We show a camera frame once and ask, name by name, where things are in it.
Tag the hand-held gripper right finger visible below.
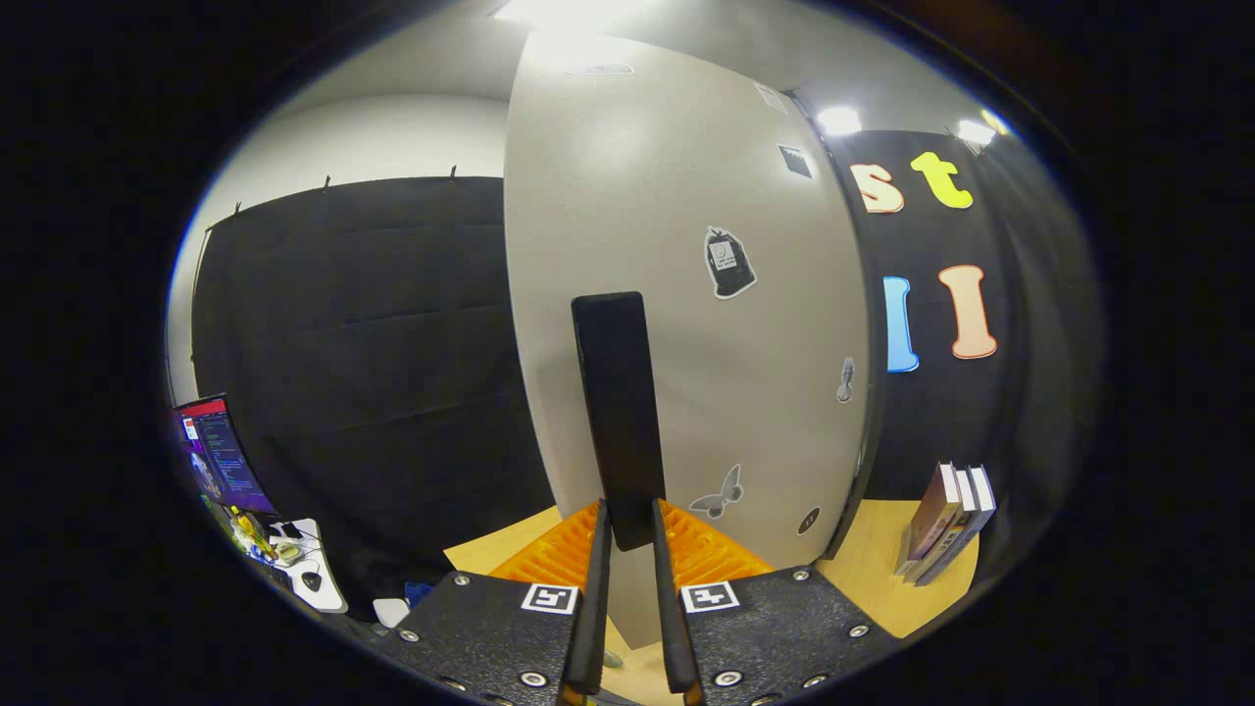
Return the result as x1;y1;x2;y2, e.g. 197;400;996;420
652;498;898;706

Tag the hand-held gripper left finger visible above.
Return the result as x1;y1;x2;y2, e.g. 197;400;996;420
377;498;614;706

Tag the black door handle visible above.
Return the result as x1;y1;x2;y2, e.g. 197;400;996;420
572;291;668;552

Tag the white desk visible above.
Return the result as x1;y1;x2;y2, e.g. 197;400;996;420
230;518;349;615

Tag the dark cover book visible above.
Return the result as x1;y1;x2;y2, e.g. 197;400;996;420
907;469;979;582

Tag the pale blue cover book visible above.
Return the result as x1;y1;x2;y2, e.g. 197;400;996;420
917;465;997;587

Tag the yellow toy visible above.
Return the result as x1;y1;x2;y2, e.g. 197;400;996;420
230;505;277;562

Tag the computer monitor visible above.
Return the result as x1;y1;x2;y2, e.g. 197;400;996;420
174;394;279;517

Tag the large ceiling light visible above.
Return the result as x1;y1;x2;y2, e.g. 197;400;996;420
490;0;643;32

